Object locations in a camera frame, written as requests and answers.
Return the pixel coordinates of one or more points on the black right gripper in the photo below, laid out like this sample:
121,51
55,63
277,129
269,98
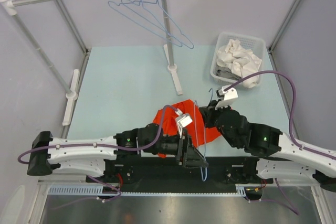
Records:
208,112

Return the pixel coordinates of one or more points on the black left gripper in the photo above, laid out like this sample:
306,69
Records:
193,159

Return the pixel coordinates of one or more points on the orange t shirt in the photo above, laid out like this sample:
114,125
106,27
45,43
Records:
199,134

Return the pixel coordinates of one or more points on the grey t shirt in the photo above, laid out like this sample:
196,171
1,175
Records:
226,73

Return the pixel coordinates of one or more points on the white t shirt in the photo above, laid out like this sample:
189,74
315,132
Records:
239,60

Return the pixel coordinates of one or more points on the blue wire hanger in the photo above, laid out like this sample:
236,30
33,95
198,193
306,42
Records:
162,4

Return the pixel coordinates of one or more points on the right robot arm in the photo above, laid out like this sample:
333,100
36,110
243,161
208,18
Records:
280,154

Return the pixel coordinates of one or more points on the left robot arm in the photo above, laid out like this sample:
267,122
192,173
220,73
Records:
89,157

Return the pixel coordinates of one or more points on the white plastic basket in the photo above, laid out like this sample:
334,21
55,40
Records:
257,45

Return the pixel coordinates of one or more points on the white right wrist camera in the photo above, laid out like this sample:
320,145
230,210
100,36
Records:
226,97

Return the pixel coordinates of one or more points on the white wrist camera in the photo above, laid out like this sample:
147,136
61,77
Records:
226,97
182,120

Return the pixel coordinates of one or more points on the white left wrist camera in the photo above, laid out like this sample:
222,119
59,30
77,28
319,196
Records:
182,120

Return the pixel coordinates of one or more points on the grey slotted cable duct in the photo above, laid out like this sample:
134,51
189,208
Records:
103,191

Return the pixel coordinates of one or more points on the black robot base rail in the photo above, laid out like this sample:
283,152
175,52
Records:
163,175

